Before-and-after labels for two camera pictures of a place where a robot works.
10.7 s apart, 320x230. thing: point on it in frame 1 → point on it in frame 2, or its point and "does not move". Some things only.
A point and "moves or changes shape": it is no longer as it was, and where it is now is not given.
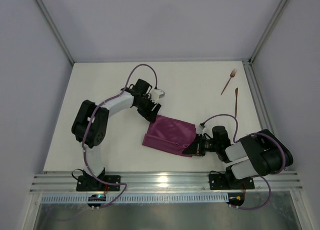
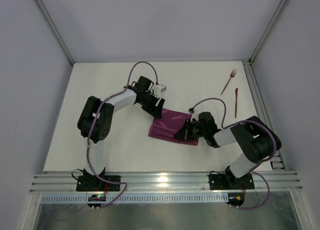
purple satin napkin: x=169 y=135 moves or changes shape
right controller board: x=236 y=199 does not move
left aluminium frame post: x=47 y=18 does not move
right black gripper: x=200 y=144 → x=190 y=128
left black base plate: x=91 y=183 does not move
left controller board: x=96 y=198 does not move
